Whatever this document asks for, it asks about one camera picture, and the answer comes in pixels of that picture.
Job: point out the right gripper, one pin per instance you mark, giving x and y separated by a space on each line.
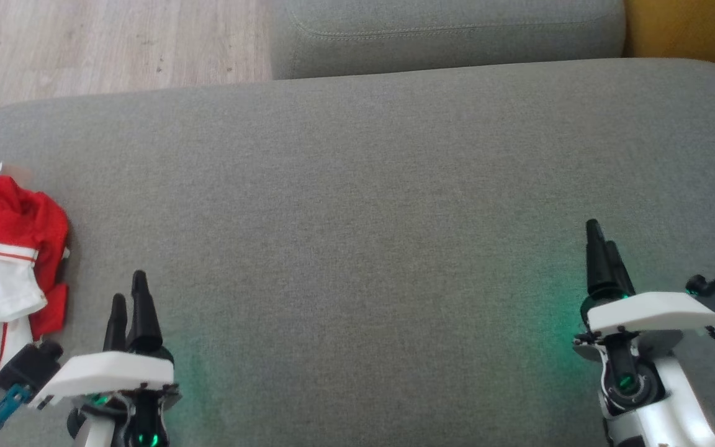
649 313

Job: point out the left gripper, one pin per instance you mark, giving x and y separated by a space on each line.
109 375

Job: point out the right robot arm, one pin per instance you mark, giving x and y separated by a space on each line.
674 416

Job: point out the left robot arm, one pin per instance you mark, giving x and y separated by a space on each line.
103 431

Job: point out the mustard yellow upholstered panel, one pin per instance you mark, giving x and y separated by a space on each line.
692 31

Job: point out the small grey sofa section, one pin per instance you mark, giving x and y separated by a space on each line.
444 31

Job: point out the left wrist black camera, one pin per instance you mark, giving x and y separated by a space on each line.
28 366

